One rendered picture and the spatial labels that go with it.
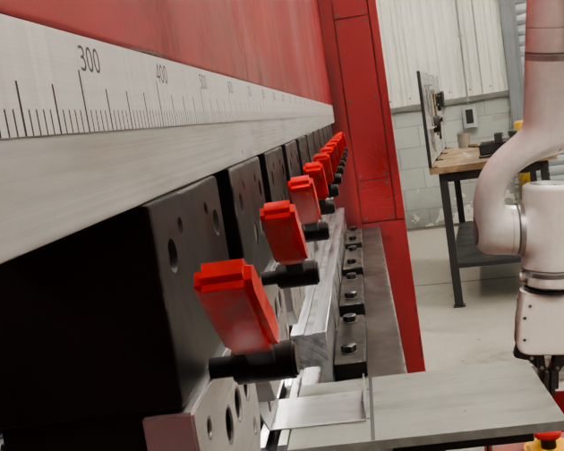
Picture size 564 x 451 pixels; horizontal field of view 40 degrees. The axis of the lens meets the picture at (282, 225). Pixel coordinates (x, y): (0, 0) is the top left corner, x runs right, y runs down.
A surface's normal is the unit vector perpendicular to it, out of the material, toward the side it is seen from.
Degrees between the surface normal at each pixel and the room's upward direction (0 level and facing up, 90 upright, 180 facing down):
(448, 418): 0
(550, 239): 91
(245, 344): 139
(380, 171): 90
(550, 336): 90
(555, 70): 96
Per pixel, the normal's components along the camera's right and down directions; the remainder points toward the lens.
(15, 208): 0.98, -0.14
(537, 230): -0.21, 0.15
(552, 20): -0.44, 0.28
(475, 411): -0.15, -0.98
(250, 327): 0.05, 0.83
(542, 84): -0.72, 0.25
